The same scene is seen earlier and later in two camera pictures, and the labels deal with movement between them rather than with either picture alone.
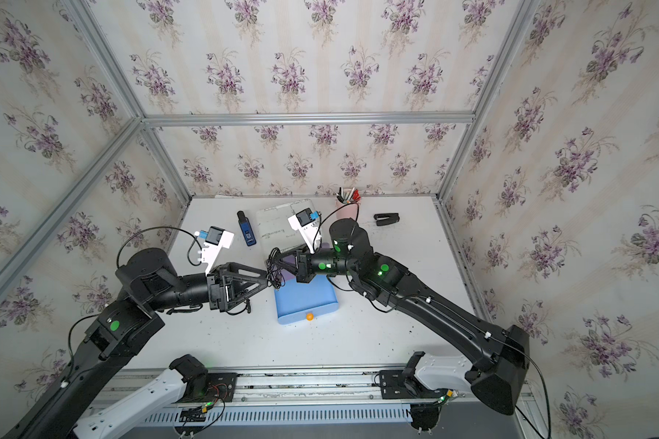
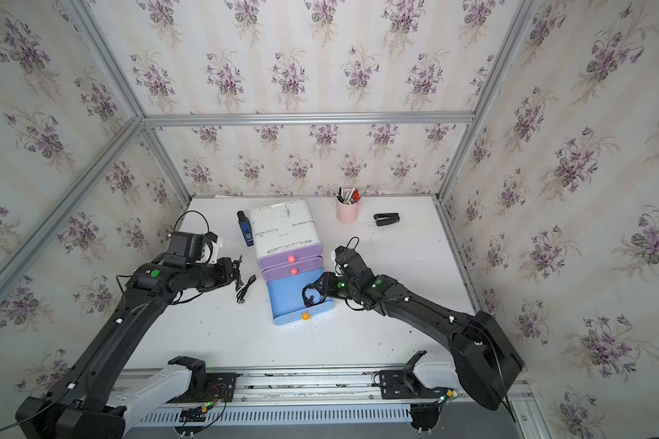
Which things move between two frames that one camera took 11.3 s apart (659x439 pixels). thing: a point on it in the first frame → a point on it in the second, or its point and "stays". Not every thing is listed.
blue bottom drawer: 297,301 stays
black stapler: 392,219 stays
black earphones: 275,273 → 311,303
